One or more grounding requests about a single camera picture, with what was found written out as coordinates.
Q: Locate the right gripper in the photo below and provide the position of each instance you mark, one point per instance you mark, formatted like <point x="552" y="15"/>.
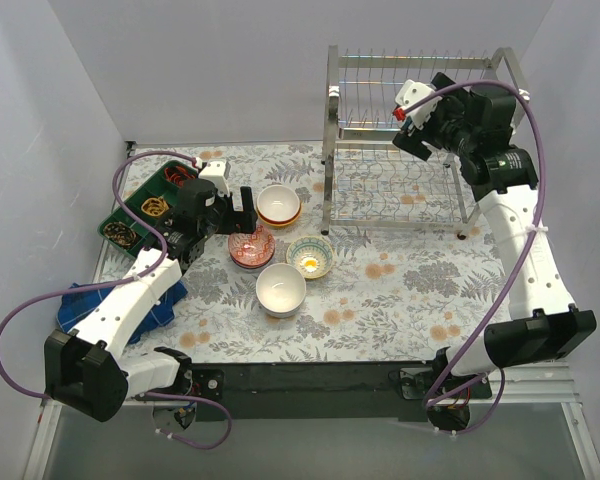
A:
<point x="427" y="135"/>

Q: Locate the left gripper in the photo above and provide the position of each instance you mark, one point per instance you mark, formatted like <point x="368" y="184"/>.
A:
<point x="232" y="218"/>

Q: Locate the orange bowl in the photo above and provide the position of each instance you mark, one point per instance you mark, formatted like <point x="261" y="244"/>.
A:
<point x="278" y="205"/>

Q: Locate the blue zigzag red-inside bowl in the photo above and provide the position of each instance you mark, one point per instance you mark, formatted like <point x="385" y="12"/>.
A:
<point x="252" y="249"/>

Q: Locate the yellow bowl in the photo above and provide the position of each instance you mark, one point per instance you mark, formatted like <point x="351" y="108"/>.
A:
<point x="279" y="225"/>

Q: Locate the cream bowl with teal stripes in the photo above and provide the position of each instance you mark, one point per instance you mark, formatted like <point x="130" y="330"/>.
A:
<point x="312" y="256"/>

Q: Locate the white ribbed bowl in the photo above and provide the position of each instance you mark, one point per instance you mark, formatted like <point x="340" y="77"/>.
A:
<point x="281" y="282"/>
<point x="280" y="310"/>

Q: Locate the red and white floral bowl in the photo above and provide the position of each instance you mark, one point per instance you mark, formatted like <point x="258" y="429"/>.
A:
<point x="250" y="267"/>

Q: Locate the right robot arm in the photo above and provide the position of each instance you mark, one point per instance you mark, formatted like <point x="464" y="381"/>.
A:
<point x="474" y="122"/>

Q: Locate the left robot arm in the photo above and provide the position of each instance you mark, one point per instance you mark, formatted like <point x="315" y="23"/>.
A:
<point x="83" y="367"/>

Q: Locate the steel two-tier dish rack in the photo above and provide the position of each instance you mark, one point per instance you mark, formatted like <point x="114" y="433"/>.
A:
<point x="368" y="182"/>

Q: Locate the floral table mat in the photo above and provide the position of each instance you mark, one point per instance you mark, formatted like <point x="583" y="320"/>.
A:
<point x="392" y="294"/>

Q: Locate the green compartment tray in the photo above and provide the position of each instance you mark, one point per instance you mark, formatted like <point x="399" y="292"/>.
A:
<point x="149" y="201"/>

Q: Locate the blue plaid cloth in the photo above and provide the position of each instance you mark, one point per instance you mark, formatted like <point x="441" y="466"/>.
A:
<point x="77" y="306"/>

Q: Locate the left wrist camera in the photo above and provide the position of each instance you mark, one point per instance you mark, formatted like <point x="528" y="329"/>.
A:
<point x="217" y="172"/>

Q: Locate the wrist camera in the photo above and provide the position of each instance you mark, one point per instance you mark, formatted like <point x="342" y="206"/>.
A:
<point x="414" y="104"/>
<point x="217" y="172"/>

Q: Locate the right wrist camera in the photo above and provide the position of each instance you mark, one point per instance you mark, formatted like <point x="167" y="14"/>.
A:
<point x="414" y="104"/>

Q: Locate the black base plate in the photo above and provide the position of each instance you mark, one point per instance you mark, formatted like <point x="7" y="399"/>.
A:
<point x="314" y="390"/>

